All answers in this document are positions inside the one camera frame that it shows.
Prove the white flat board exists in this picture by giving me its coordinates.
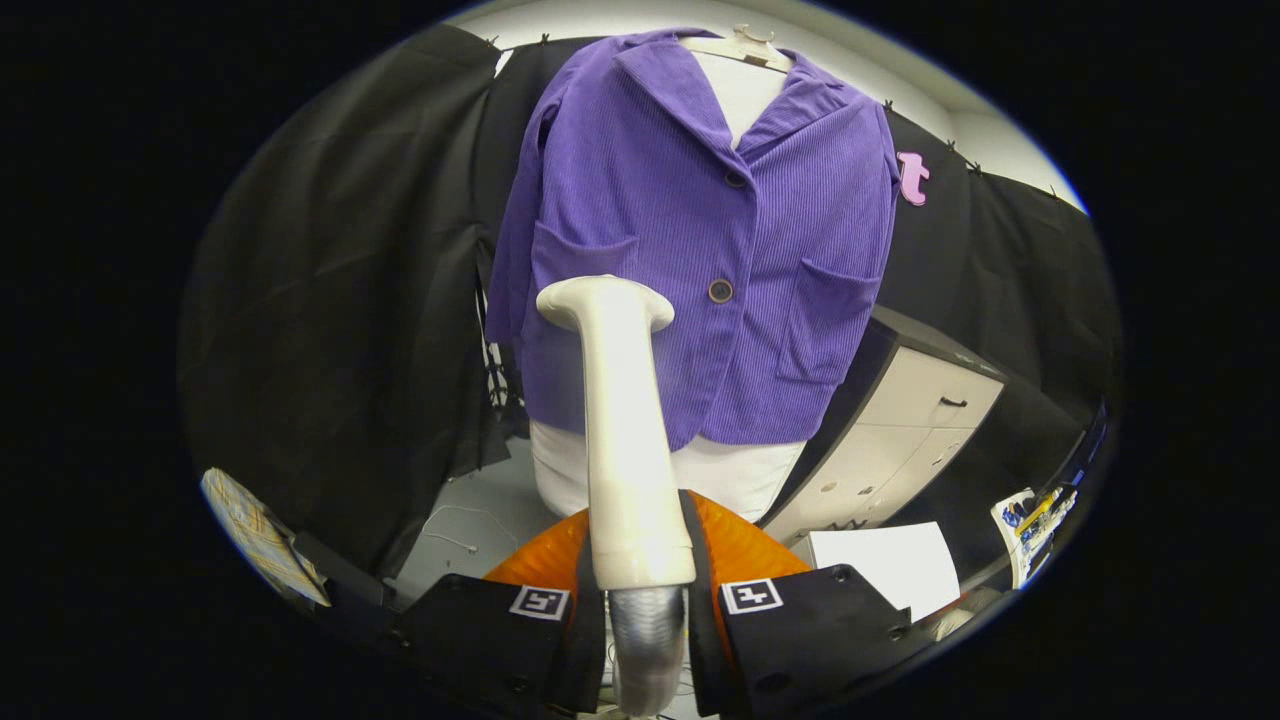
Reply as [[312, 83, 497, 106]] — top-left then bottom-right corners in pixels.
[[805, 520, 961, 623]]

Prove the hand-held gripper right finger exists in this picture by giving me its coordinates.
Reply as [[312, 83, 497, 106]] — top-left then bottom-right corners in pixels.
[[683, 490, 911, 719]]

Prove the purple corduroy jacket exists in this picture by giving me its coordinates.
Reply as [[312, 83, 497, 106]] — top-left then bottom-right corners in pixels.
[[485, 27, 901, 453]]

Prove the yellow patterned board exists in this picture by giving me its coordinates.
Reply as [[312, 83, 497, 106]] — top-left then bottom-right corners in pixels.
[[200, 467, 331, 608]]

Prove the thin white cable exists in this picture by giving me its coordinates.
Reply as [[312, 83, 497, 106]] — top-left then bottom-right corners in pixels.
[[423, 503, 521, 556]]

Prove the white side table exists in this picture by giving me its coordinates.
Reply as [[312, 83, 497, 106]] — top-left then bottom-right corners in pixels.
[[990, 485, 1083, 589]]

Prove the cream clothes hanger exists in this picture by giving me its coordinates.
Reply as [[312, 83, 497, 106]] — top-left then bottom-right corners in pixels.
[[680, 24, 796, 69]]

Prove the white dress form torso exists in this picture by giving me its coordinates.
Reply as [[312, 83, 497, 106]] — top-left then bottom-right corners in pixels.
[[530, 48, 809, 523]]

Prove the grey cabinet with black top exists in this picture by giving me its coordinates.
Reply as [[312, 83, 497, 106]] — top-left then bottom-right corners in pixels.
[[757, 305, 1006, 546]]

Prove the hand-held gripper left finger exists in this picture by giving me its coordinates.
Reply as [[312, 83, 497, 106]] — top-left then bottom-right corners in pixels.
[[390, 508, 608, 719]]

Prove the white garment steamer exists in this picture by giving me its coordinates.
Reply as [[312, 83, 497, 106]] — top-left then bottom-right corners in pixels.
[[536, 275, 698, 717]]

